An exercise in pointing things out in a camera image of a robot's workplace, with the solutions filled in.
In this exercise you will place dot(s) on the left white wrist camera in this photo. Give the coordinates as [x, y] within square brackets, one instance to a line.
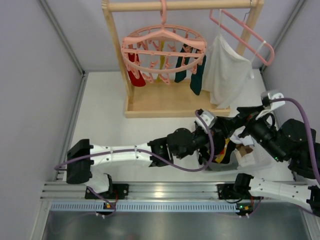
[205, 118]

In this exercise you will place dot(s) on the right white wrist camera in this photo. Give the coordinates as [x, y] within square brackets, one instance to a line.
[271, 100]

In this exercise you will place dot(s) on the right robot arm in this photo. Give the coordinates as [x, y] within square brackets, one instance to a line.
[292, 143]

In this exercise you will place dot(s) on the aluminium mounting rail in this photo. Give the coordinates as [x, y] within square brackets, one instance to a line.
[173, 197]

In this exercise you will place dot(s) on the white plastic basket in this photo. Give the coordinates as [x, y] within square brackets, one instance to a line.
[257, 160]

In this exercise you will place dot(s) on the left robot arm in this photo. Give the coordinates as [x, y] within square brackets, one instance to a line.
[94, 160]

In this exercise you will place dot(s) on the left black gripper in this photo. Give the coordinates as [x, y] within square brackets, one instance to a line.
[217, 135]

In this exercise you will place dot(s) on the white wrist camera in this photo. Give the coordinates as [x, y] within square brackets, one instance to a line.
[271, 100]
[205, 118]

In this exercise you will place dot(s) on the red sock on hanger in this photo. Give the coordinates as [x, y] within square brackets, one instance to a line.
[136, 81]

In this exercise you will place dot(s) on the wooden clothes rack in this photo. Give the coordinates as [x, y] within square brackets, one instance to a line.
[158, 99]

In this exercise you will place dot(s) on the yellow sock on hanger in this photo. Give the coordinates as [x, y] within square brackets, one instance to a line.
[162, 61]

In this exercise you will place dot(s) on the yellow sock in basket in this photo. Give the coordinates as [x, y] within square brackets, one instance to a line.
[221, 157]

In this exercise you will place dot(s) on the pink round clip hanger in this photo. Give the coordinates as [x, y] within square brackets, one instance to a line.
[157, 51]

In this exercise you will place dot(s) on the dark green patterned sock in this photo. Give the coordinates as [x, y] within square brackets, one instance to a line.
[196, 79]

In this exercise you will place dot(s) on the pink clothes hanger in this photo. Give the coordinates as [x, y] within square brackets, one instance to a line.
[247, 32]

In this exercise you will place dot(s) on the black sock in basket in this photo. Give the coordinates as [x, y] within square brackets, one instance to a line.
[204, 153]

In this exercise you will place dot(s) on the white hanging garment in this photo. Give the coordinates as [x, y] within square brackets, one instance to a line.
[225, 73]

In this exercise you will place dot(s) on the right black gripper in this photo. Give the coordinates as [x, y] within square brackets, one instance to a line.
[243, 122]

